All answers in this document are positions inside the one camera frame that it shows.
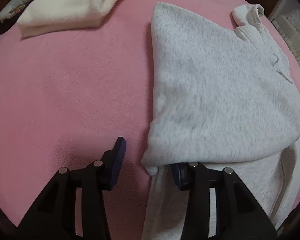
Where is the light grey hoodie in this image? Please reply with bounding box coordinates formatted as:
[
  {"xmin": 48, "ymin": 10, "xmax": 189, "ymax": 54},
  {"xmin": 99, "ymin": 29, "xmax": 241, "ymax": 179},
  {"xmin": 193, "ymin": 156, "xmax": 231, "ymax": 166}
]
[{"xmin": 142, "ymin": 3, "xmax": 300, "ymax": 239}]

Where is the pink fleece bed blanket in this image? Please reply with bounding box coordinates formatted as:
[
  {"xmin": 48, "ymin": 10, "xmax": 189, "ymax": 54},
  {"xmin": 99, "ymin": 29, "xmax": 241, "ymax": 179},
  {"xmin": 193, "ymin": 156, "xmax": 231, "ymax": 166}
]
[{"xmin": 0, "ymin": 0, "xmax": 300, "ymax": 240}]

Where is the white lace curtain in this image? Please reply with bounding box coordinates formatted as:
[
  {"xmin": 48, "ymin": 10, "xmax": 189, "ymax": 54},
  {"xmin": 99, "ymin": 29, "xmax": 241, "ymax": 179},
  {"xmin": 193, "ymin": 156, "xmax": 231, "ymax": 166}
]
[{"xmin": 269, "ymin": 0, "xmax": 300, "ymax": 67}]

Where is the cream fleece garment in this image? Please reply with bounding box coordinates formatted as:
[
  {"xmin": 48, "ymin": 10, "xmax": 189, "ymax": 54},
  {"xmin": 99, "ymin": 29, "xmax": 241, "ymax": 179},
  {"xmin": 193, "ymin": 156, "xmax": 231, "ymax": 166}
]
[{"xmin": 17, "ymin": 0, "xmax": 117, "ymax": 38}]

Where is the light blue patterned cloth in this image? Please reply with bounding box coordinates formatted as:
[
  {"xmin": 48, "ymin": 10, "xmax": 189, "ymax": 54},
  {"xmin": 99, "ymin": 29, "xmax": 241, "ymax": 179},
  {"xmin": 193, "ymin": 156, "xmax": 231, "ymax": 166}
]
[{"xmin": 0, "ymin": 0, "xmax": 32, "ymax": 23}]

